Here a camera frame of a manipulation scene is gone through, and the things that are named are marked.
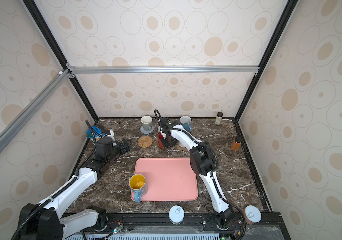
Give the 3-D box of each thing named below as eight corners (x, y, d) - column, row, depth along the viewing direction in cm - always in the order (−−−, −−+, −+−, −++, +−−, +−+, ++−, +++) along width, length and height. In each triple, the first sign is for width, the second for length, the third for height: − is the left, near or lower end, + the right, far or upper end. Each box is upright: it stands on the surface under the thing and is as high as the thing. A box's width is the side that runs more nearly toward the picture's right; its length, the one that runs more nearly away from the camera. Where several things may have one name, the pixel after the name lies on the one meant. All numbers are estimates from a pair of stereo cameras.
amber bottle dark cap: (230, 149, 104) (234, 141, 97) (232, 143, 107) (237, 135, 100) (236, 151, 103) (240, 144, 96) (238, 145, 106) (242, 137, 99)
